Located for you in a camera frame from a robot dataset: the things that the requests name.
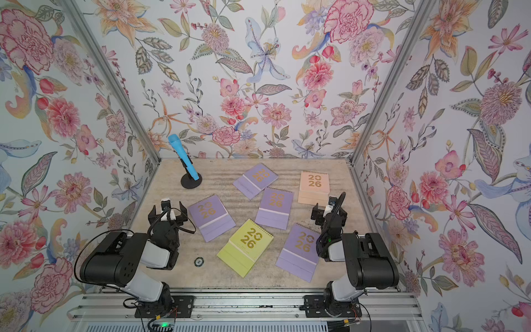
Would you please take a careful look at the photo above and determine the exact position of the purple calendar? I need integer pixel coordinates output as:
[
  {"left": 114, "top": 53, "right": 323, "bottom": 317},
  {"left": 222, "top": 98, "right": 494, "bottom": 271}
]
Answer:
[
  {"left": 233, "top": 163, "right": 279, "bottom": 200},
  {"left": 189, "top": 194, "right": 236, "bottom": 243},
  {"left": 255, "top": 188, "right": 294, "bottom": 230},
  {"left": 275, "top": 224, "right": 319, "bottom": 282}
]

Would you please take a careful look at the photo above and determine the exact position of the lime green 2026 calendar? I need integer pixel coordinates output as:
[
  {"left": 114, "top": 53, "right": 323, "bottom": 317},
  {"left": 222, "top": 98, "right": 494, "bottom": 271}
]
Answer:
[{"left": 217, "top": 219, "right": 274, "bottom": 277}]

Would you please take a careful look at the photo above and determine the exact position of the purple calendar back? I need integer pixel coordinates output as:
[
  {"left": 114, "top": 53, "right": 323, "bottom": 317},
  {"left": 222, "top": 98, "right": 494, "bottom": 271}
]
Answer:
[{"left": 233, "top": 163, "right": 279, "bottom": 200}]

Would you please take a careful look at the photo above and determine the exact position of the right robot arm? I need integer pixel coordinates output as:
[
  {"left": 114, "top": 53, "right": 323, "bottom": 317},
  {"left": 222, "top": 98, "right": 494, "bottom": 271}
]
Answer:
[{"left": 303, "top": 203, "right": 399, "bottom": 318}]

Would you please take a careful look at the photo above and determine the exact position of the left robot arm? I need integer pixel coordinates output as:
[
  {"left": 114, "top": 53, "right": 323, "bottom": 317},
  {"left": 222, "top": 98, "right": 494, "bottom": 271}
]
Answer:
[{"left": 76, "top": 199, "right": 196, "bottom": 318}]

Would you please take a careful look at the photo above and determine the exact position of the peach 2026 calendar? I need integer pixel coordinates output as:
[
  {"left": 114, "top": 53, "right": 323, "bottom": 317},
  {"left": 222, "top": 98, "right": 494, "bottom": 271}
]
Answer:
[{"left": 297, "top": 171, "right": 330, "bottom": 206}]

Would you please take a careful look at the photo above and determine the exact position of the small black round disc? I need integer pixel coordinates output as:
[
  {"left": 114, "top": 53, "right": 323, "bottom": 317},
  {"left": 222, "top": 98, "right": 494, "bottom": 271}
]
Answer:
[{"left": 194, "top": 257, "right": 204, "bottom": 267}]

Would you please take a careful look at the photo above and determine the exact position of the blue microphone on black stand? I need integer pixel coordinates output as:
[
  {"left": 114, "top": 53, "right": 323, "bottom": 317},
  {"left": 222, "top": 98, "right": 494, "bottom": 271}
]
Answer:
[{"left": 168, "top": 134, "right": 203, "bottom": 190}]

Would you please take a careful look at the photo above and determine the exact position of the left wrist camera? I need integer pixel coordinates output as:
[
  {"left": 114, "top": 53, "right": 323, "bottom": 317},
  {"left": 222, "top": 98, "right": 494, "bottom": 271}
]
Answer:
[{"left": 160, "top": 199, "right": 172, "bottom": 221}]

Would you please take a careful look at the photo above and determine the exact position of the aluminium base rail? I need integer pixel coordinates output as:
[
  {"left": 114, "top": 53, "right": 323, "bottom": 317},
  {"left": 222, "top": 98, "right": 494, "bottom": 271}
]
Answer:
[{"left": 67, "top": 289, "right": 427, "bottom": 331}]

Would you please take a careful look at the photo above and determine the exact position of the right aluminium corner post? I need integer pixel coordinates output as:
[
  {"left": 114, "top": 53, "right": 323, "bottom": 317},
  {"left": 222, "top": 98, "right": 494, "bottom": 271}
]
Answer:
[{"left": 348, "top": 1, "right": 434, "bottom": 167}]

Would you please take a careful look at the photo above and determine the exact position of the aluminium corner post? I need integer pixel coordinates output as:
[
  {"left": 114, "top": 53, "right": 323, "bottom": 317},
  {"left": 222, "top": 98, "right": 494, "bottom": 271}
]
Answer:
[
  {"left": 348, "top": 1, "right": 434, "bottom": 167},
  {"left": 59, "top": 0, "right": 161, "bottom": 168}
]

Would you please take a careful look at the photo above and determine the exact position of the left aluminium corner post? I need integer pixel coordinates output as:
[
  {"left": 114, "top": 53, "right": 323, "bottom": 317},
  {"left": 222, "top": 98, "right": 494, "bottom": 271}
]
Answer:
[{"left": 59, "top": 0, "right": 161, "bottom": 168}]

